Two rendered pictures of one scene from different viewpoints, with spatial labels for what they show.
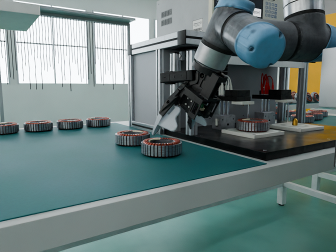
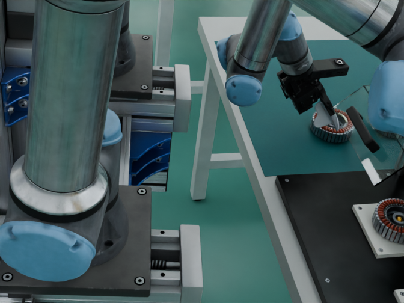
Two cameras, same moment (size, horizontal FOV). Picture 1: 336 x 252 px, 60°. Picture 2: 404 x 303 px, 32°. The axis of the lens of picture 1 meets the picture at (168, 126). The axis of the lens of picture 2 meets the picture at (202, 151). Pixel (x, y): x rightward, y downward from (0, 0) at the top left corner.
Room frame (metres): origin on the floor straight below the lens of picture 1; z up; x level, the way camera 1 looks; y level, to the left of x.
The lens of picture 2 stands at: (0.90, -1.49, 1.85)
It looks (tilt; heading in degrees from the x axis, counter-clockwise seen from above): 40 degrees down; 107
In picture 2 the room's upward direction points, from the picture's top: 8 degrees clockwise
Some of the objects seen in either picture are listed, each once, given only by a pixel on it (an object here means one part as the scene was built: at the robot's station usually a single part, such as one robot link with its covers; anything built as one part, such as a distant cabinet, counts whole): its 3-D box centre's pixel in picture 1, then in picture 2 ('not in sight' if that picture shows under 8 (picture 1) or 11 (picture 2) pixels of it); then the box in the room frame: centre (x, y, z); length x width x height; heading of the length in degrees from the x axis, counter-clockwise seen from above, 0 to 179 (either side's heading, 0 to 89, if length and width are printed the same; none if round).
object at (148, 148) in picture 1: (161, 146); (332, 125); (0.78, 0.02, 0.77); 0.11 x 0.11 x 0.04
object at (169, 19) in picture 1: (220, 21); not in sight; (1.35, -0.23, 1.22); 0.44 x 0.39 x 0.20; 123
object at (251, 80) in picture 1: (227, 89); not in sight; (1.28, -0.26, 0.92); 0.66 x 0.01 x 0.30; 123
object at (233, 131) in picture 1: (252, 131); (395, 228); (1.00, -0.29, 0.78); 0.15 x 0.15 x 0.01; 33
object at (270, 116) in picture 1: (264, 117); not in sight; (1.25, -0.42, 0.80); 0.08 x 0.05 x 0.06; 123
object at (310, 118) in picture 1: (302, 118); not in sight; (1.49, -0.69, 0.77); 0.11 x 0.11 x 0.04
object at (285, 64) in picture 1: (256, 62); not in sight; (1.15, -0.34, 1.03); 0.62 x 0.01 x 0.03; 123
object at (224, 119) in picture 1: (223, 121); not in sight; (1.12, -0.22, 0.80); 0.08 x 0.05 x 0.06; 123
